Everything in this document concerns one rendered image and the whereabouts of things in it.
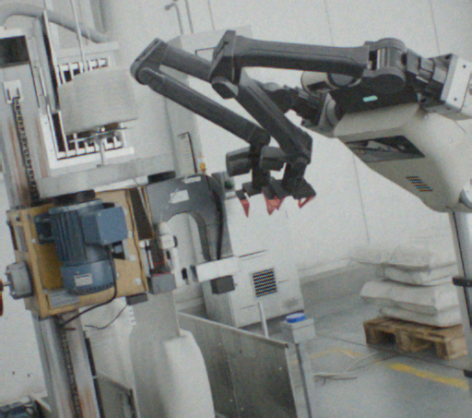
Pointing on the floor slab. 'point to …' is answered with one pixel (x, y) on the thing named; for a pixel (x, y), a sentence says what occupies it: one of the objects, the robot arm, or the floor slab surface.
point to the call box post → (307, 379)
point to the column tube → (58, 399)
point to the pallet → (417, 336)
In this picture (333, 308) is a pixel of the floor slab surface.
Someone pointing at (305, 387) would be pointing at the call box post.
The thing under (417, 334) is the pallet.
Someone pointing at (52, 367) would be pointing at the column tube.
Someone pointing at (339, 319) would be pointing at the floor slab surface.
